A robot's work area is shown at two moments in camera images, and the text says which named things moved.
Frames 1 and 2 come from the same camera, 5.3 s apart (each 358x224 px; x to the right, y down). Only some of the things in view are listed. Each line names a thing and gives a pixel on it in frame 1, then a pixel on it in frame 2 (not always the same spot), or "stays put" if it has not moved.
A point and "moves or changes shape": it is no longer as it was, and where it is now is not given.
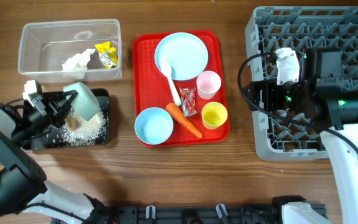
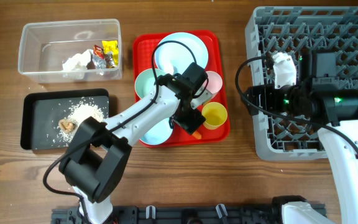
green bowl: [85, 104] → [145, 81]
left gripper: [49, 102] → [191, 125]
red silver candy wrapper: [188, 101] moves or changes shape
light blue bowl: [153, 126] stays put
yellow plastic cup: [214, 114] stays put
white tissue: [74, 65] stays put
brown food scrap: [72, 123] stays put
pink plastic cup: [208, 83] stays put
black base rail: [219, 214] stays put
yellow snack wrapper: [107, 54] moves or changes shape
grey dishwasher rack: [286, 132] stays put
